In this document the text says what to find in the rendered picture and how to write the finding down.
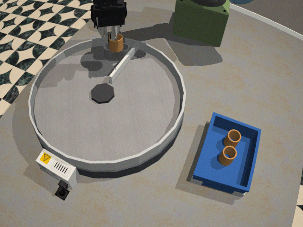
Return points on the blue plastic crate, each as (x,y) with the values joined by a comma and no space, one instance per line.
(235,178)

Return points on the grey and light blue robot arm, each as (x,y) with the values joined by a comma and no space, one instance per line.
(216,3)

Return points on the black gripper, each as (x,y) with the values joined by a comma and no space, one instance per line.
(108,13)

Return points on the bronze bushing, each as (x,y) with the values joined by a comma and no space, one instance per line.
(234,134)
(229,150)
(117,44)

